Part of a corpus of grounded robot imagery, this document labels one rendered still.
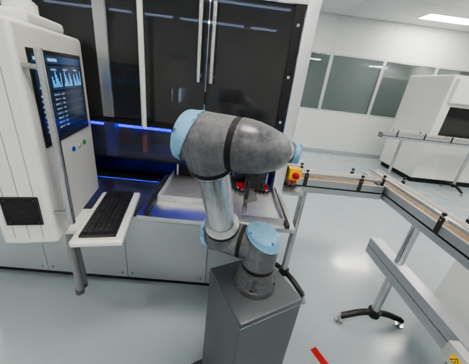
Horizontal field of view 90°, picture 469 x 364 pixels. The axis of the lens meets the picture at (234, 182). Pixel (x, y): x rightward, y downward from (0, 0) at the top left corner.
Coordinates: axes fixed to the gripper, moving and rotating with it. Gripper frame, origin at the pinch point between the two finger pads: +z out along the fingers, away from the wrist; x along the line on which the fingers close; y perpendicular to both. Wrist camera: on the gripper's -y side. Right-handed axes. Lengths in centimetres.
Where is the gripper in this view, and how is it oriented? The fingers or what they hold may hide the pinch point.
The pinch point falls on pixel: (243, 202)
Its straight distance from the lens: 109.4
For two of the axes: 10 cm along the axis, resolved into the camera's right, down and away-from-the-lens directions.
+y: 9.9, 1.0, 0.4
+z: -1.1, 9.1, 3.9
